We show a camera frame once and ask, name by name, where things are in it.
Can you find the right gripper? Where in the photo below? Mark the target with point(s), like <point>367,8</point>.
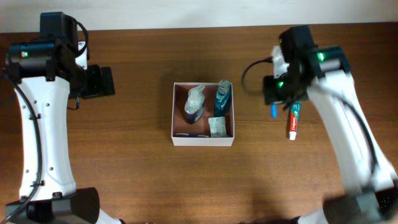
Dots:
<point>272,90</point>

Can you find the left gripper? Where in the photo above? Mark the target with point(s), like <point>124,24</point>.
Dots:
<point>104,81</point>

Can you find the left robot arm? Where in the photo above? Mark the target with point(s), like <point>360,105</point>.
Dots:
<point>46,73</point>

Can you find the white open cardboard box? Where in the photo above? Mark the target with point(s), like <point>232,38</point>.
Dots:
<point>179,124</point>

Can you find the green white soap bar box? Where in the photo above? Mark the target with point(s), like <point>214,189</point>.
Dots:
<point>217,127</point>

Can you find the teal mouthwash bottle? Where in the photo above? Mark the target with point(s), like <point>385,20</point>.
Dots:
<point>222,98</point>

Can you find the blue disposable razor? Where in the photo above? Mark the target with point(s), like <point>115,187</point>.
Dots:
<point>274,111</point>

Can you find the clear hand soap pump bottle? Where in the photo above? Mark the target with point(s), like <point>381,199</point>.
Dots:
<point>195,104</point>

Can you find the red green toothpaste tube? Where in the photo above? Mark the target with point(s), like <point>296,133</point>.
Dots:
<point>294,118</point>

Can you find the blue white toothbrush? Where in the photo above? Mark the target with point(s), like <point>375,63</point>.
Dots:
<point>186,135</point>

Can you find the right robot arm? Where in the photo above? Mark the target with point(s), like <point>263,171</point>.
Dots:
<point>305,71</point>

